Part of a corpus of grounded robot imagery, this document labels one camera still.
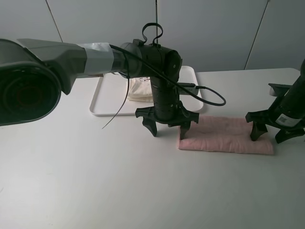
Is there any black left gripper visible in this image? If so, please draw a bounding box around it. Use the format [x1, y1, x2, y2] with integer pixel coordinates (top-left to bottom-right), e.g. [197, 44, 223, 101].
[135, 77, 199, 140]

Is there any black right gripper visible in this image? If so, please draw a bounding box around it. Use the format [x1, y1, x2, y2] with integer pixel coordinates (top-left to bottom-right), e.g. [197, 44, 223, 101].
[245, 88, 305, 144]

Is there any cream white towel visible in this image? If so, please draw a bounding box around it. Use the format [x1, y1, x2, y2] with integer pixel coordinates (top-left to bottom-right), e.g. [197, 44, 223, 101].
[127, 77, 153, 103]

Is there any pink towel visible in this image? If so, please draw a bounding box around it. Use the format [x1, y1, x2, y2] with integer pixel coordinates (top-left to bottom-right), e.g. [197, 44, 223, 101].
[177, 115, 275, 155]

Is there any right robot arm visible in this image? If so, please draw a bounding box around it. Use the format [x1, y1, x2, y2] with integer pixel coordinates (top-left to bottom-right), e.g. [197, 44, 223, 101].
[245, 63, 305, 144]

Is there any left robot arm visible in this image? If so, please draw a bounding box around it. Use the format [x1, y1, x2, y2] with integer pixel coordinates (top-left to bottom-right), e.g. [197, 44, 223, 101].
[0, 39, 199, 138]

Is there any white rectangular plastic tray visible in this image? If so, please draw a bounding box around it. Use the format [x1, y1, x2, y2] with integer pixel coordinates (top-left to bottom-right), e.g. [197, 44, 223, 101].
[89, 65, 206, 117]

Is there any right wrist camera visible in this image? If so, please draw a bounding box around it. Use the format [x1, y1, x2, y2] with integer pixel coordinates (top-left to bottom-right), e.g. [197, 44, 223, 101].
[268, 83, 291, 97]

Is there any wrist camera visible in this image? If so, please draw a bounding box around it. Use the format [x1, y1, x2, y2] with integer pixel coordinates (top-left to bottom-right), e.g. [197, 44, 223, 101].
[268, 83, 291, 97]
[178, 83, 199, 95]

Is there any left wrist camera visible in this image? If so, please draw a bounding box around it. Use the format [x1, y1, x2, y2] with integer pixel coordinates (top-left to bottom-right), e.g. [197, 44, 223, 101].
[178, 83, 199, 95]

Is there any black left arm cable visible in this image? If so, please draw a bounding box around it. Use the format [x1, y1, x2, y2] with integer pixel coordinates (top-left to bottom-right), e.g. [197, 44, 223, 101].
[102, 22, 226, 129]

